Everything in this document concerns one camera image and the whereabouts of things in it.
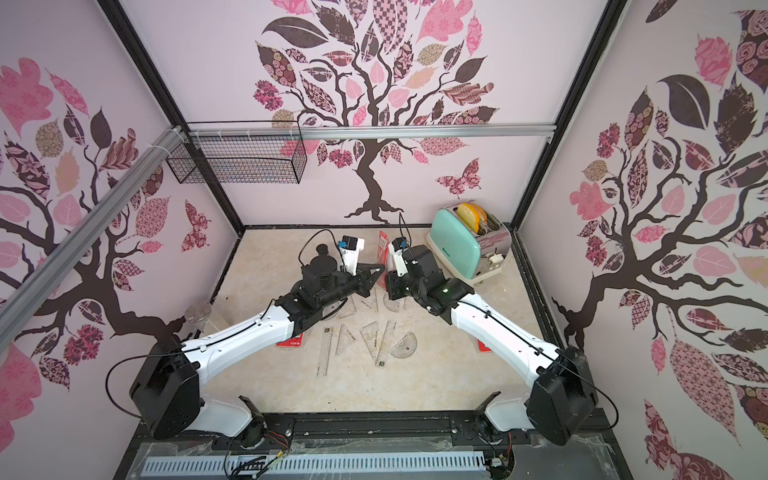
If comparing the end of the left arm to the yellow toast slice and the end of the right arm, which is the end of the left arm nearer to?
the end of the right arm

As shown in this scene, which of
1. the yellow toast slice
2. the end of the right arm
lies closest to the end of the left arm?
the end of the right arm

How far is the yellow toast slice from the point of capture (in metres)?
0.95
